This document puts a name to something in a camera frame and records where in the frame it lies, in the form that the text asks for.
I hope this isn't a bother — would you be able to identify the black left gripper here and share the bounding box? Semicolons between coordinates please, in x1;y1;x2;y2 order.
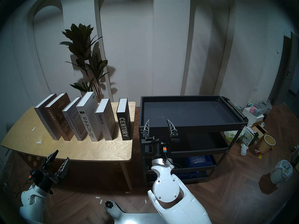
29;150;70;194

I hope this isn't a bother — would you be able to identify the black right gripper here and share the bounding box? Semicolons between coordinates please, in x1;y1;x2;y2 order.
142;119;181;159

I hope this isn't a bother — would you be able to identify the black Century book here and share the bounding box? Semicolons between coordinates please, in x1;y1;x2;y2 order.
116;98;131;141

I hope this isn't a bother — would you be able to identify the grey ianra book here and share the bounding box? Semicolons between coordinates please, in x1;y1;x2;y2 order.
95;98;116;141

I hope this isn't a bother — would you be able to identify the black metal shelf cart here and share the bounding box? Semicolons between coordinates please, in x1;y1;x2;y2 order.
139;95;249;186

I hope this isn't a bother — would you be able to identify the grey Discontent book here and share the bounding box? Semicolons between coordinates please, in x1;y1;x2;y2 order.
62;97;88;141

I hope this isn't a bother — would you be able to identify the brown Homes book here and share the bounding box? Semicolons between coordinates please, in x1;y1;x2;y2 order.
44;93;75;141

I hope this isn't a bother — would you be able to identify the blue plastic bin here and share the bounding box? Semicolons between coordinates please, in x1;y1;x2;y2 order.
186;155;216;168

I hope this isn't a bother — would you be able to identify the light wooden table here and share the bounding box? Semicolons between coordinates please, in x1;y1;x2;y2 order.
1;101;136;191

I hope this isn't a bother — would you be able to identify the flat blue tray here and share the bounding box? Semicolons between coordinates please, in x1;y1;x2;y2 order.
173;171;199;180

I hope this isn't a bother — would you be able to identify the grey Special Issue book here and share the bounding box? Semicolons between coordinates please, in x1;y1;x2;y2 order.
34;93;57;141

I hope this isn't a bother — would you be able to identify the white Arietta book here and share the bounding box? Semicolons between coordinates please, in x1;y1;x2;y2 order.
76;91;102;142

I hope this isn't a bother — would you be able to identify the light green plastic bag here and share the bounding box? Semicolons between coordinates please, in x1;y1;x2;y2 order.
224;130;246;143

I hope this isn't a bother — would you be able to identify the green and white carton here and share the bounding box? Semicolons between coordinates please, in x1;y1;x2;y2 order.
242;126;259;146

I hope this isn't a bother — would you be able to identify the white square box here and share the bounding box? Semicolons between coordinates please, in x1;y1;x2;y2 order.
242;107;265;127

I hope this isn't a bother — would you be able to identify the brown cardboard box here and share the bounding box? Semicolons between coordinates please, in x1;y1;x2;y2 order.
251;125;272;144

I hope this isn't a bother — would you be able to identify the clear plastic storage box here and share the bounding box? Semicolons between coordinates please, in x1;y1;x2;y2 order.
249;99;272;117

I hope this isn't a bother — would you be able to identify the yellow round bucket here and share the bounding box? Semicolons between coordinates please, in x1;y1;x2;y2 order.
258;135;276;154

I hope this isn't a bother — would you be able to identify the tall green potted plant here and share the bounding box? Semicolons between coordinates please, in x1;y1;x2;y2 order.
59;23;110;102

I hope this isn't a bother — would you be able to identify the white bin with bag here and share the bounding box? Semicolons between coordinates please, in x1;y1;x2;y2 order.
270;160;293;185

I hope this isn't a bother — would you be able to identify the dark door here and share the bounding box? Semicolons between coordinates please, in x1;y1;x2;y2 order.
269;32;299;106

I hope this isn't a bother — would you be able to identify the black floor cable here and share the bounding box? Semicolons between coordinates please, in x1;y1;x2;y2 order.
0;163;33;199

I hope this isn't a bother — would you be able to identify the grey metal robot base plate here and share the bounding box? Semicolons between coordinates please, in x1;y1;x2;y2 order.
104;200;164;224

